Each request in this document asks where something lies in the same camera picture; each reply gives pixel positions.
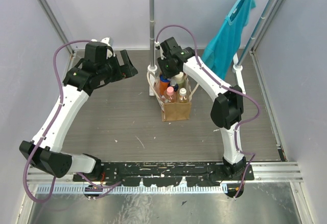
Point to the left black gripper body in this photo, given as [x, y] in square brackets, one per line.
[118, 68]

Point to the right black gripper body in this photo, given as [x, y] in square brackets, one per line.
[165, 67]

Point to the orange bottle blue cap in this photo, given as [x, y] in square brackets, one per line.
[163, 84]

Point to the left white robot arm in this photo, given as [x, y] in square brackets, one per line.
[44, 151]

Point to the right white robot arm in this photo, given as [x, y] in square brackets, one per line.
[227, 100]

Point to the brown canvas tote bag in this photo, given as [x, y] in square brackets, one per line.
[170, 111]

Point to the green bottle cream cap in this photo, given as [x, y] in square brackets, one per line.
[180, 80]

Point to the amber bottle white cap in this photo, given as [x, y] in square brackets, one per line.
[183, 98]

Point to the pink cap clear bottle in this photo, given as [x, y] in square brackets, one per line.
[169, 95]

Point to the teal t-shirt on hanger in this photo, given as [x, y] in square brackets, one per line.
[220, 51]

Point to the white metal clothes rack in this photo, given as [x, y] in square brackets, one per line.
[236, 61]

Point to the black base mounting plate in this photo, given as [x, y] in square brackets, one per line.
[164, 174]

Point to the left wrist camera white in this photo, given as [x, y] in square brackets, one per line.
[107, 42]

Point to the aluminium frame rail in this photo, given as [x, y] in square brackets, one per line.
[264, 172]

